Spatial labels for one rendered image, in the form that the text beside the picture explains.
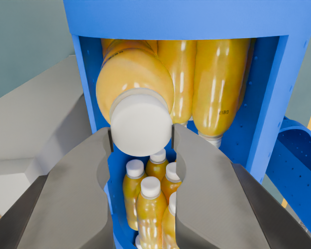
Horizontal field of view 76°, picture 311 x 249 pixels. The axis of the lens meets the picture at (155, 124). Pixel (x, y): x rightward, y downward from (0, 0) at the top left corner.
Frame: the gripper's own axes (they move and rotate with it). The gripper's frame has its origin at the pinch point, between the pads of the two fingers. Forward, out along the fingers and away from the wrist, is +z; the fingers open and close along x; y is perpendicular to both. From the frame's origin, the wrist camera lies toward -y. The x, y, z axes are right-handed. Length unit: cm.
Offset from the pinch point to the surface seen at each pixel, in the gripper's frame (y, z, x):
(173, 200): 23.0, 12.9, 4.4
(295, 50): -3.1, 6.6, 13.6
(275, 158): 51, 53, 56
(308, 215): 56, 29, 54
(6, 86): 39, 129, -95
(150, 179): 23.3, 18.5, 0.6
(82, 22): -5.5, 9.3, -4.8
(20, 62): 23, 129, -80
